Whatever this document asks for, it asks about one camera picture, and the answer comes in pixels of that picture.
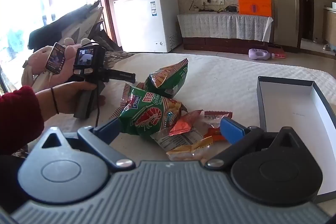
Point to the black power adapter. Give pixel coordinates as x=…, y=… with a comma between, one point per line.
x=232, y=8

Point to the patterned brown bedspread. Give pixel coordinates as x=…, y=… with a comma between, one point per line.
x=115, y=56

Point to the clear packet with printed label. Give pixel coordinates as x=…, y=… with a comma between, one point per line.
x=178, y=140

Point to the pink plush toy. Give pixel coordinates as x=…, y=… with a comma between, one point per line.
x=39, y=58

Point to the wooden kitchen cabinet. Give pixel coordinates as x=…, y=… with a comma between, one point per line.
x=329, y=24

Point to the person's left hand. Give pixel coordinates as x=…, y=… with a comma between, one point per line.
x=68, y=98

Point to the cabinet with white lace cloth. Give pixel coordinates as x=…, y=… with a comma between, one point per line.
x=223, y=26

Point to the green and orange chip bag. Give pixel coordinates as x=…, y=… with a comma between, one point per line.
x=168, y=79

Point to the yellow peanut packet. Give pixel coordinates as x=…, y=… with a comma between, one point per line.
x=189, y=151

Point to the grey slipper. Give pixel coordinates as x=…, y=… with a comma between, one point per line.
x=317, y=40
x=328, y=47

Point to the brown wooden television cabinet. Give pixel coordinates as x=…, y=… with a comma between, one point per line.
x=223, y=45

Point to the white chest freezer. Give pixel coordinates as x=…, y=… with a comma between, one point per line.
x=136, y=22

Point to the dark cloth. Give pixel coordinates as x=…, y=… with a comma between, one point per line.
x=52, y=29

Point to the pink plastic tray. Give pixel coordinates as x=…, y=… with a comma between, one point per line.
x=279, y=54

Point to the dark blue cardboard box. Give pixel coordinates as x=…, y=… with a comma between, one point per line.
x=288, y=103

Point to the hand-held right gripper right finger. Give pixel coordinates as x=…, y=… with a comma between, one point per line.
x=231, y=130

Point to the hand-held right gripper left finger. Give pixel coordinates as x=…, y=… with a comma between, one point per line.
x=110, y=130

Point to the orange foil stick packet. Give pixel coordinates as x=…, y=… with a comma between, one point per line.
x=183, y=124

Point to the white wall socket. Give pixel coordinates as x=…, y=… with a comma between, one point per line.
x=212, y=1

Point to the large green prawn cracker bag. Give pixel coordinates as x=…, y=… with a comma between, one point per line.
x=147, y=113

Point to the small smartphone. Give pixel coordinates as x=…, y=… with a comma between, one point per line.
x=55, y=57

